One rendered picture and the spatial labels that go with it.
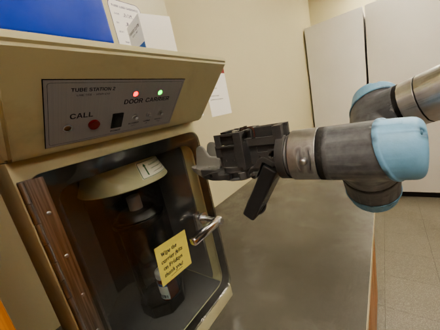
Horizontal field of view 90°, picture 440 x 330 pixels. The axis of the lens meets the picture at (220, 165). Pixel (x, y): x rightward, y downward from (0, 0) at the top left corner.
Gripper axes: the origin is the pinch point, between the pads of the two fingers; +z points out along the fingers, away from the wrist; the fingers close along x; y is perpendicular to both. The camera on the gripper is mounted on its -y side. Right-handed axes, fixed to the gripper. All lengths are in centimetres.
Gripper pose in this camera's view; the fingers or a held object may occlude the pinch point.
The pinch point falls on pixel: (198, 170)
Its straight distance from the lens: 47.0
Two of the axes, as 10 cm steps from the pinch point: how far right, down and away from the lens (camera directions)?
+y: -2.1, -9.5, -2.2
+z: -8.0, 0.3, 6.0
